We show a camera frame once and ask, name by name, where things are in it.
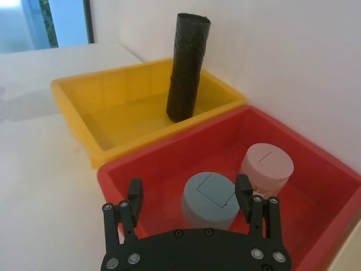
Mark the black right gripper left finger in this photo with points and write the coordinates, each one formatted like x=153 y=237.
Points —
x=132 y=209

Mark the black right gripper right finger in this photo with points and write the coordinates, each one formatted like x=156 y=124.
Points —
x=244 y=197

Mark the blue lidded round canister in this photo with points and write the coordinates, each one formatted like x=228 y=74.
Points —
x=208 y=200

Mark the pink lidded round canister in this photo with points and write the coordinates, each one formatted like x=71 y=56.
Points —
x=268 y=166

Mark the red plastic bin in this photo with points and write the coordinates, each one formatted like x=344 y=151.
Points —
x=296 y=226

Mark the yellow plastic bin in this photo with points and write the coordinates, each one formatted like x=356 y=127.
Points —
x=112 y=118

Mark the black garbage bag roll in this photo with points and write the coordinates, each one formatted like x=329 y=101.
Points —
x=186 y=70

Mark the window with dark frame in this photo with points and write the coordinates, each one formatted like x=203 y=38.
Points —
x=34 y=22

